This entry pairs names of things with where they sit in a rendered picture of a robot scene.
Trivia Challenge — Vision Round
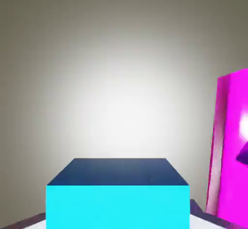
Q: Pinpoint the large magenta box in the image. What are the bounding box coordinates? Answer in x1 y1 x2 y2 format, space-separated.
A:
205 68 248 229

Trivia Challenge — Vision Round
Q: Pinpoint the small cyan cube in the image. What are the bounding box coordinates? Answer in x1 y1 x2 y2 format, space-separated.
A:
46 157 191 229

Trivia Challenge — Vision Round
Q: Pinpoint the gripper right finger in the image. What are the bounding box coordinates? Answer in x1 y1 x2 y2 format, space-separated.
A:
189 198 243 229

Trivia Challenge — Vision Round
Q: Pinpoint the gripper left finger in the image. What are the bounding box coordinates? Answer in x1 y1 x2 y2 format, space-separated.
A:
0 212 47 229

